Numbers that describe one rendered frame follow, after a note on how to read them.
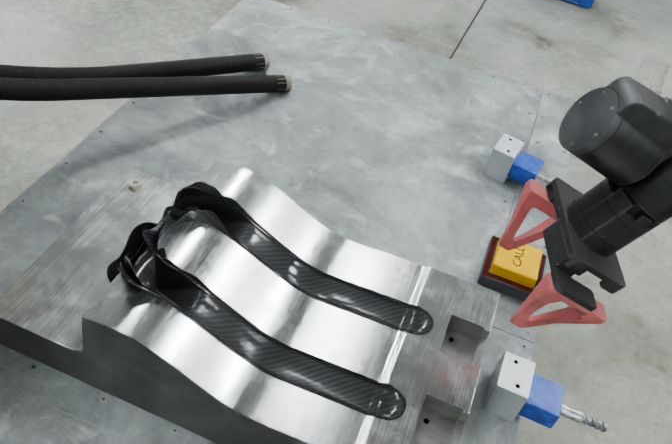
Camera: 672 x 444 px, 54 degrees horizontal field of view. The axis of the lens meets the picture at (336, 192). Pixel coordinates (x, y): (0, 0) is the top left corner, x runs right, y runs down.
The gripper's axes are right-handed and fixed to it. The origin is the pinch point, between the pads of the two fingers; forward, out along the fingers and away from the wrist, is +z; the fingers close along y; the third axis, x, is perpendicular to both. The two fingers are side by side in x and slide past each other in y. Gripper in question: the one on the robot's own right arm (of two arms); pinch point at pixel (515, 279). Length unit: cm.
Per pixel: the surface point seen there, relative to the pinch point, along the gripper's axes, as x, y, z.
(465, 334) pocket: 4.9, -2.2, 12.1
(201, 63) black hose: -30, -50, 32
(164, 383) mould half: -23.3, 9.5, 25.3
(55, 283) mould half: -35.9, -1.5, 33.5
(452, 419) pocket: 3.1, 8.4, 13.1
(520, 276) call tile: 14.7, -15.2, 10.9
